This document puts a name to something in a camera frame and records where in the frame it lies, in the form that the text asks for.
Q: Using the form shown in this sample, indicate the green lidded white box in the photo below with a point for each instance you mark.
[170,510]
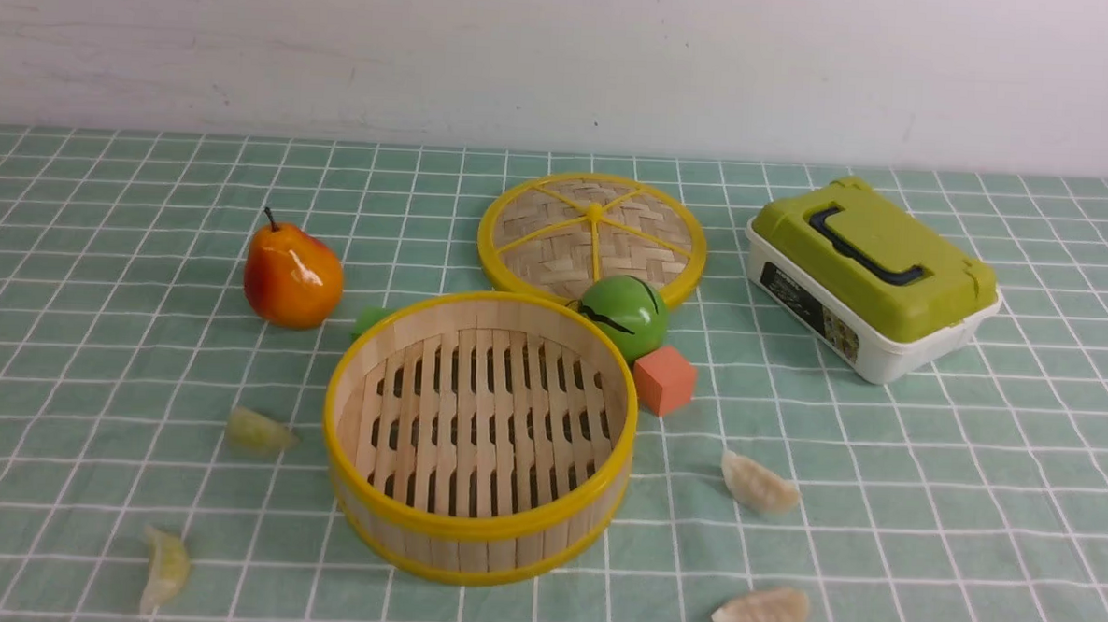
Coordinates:
[876,285]

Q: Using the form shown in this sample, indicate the orange red toy pear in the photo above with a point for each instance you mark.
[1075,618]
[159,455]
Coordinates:
[290,278]

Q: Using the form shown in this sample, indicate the bamboo steamer tray yellow rim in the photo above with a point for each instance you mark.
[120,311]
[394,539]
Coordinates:
[480,438]

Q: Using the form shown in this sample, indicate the woven bamboo steamer lid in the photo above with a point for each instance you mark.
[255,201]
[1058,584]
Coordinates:
[555,236]

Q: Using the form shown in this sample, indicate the green checkered tablecloth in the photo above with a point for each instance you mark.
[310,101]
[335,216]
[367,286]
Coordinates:
[974,490]

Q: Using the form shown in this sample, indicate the small green block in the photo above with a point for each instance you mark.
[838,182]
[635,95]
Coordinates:
[367,318]

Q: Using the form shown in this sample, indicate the orange foam cube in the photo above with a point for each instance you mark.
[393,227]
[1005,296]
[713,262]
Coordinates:
[665,380]

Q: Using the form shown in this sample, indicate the white dumpling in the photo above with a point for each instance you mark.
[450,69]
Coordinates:
[771,604]
[757,487]

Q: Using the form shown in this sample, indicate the green toy ball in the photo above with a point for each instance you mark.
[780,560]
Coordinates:
[629,311]

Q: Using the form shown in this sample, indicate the pale green dumpling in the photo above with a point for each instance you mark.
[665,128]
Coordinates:
[169,568]
[252,432]

